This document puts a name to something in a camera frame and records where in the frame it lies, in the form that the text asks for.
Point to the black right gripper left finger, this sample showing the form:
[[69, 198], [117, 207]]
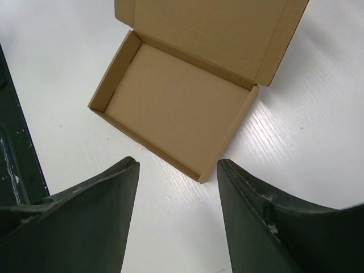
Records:
[[81, 229]]

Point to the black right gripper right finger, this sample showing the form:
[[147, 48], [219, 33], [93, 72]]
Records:
[[270, 230]]

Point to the cardboard box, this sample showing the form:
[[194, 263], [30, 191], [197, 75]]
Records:
[[187, 73]]

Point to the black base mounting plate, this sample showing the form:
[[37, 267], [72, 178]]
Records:
[[22, 179]]

